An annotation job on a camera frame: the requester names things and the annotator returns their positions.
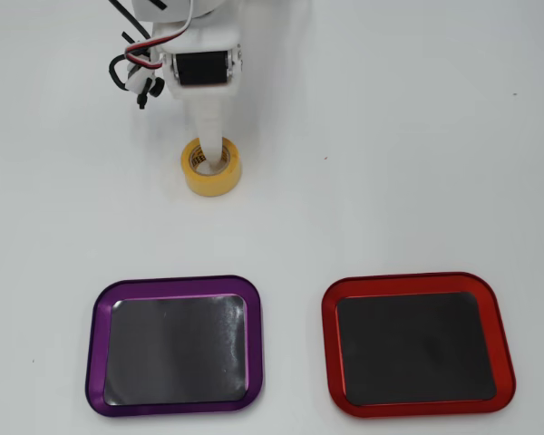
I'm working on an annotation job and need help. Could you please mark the red metal tray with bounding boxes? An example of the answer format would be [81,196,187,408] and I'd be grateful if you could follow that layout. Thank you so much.
[320,271,518,419]

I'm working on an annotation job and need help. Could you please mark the black cable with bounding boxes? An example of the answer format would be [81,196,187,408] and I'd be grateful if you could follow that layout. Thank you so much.
[107,0,155,92]

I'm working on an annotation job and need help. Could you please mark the purple metal tray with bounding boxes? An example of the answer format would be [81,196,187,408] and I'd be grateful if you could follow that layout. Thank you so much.
[84,274,265,419]

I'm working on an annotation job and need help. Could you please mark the yellow masking tape roll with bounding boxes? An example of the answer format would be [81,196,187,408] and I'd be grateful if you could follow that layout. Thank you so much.
[180,135,244,198]

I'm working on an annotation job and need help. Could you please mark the red white black servo wire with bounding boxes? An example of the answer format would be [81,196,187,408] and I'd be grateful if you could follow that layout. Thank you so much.
[123,0,199,72]

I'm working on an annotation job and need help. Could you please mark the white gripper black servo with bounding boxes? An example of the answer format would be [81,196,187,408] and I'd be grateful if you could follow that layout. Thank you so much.
[151,25,246,176]

